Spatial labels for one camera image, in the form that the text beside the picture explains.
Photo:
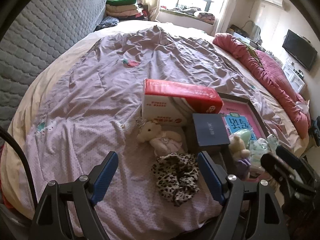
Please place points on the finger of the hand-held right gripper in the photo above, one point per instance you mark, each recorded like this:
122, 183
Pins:
290, 157
273, 166

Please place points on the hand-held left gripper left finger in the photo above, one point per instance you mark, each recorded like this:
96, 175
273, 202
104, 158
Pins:
105, 177

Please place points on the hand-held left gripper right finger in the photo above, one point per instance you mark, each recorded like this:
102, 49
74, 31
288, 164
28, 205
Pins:
210, 177

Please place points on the light green tissue pack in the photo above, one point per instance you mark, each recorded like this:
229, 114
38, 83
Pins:
257, 152

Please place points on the leopard print scrunchie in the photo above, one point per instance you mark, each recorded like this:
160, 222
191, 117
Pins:
175, 180

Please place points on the beige bear purple dress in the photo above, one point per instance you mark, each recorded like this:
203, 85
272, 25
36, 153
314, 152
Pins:
238, 147

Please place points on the white plush toy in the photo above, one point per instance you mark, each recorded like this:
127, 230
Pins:
152, 132

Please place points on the dark blue box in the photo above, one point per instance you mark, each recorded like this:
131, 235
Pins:
210, 130

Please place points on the white plastic bag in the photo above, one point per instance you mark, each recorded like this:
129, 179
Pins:
302, 106

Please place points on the pink book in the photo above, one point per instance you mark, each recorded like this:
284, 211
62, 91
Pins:
237, 107

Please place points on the pink quilt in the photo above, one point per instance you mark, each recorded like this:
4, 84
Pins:
270, 80

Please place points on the white drawer cabinet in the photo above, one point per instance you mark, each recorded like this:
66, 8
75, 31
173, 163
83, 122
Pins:
293, 76

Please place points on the red and white box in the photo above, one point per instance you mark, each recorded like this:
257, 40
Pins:
175, 90

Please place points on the red cloth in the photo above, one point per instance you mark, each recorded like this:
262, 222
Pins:
7, 202

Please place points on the black television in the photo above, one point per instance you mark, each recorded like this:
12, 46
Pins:
298, 50

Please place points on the cream mattress sheet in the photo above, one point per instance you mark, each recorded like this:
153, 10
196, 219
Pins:
25, 105

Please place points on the olive green cloth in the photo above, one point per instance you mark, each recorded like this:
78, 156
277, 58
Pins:
253, 53

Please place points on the grey electric fan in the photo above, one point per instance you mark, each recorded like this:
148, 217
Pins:
253, 31

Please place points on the cluttered side table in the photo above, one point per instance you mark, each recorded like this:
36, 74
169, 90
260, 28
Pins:
237, 33

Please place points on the dark patterned pillow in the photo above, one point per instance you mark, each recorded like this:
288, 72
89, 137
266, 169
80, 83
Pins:
107, 23

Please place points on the grey quilted headboard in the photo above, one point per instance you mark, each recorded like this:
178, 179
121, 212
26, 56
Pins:
50, 30

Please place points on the cream curtain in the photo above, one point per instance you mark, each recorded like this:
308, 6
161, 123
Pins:
225, 7
153, 0

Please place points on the clothes on window sill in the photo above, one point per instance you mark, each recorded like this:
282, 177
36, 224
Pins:
190, 12

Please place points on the stack of folded blankets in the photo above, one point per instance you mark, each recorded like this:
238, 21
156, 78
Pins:
125, 7

